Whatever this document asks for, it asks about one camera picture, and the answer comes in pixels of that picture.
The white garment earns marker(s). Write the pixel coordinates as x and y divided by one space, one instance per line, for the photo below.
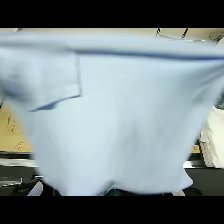
213 140

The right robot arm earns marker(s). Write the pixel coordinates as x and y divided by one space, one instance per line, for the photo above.
186 192

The light blue T-shirt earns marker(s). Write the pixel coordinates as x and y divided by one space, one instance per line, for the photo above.
126 116

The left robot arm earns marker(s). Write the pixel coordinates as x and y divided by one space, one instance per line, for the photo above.
31 189

